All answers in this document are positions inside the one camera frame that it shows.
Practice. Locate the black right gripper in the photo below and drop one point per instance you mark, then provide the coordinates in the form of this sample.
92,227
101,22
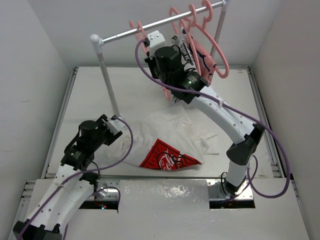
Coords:
151,62

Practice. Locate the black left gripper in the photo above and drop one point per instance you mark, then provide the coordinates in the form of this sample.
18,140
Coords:
101,123

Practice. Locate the white red print t-shirt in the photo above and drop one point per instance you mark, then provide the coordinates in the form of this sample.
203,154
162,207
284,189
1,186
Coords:
165,140

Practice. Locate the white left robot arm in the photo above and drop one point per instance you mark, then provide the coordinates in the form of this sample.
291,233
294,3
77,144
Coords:
73,182

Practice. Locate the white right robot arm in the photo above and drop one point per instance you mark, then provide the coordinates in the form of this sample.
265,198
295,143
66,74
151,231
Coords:
244,133

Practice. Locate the black white print shirt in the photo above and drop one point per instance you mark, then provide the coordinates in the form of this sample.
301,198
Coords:
185,55

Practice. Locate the pink print shirt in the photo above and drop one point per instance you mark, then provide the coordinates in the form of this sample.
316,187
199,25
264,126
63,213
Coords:
206,62

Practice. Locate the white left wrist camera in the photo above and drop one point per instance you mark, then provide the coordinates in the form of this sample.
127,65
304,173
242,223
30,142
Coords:
115,124

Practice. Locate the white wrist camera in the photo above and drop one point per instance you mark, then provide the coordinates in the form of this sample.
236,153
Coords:
156,41
115,124

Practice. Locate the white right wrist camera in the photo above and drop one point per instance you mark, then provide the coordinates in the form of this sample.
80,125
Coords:
156,41

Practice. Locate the silver front mounting rail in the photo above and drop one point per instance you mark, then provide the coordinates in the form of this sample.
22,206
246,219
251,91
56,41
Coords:
107,189

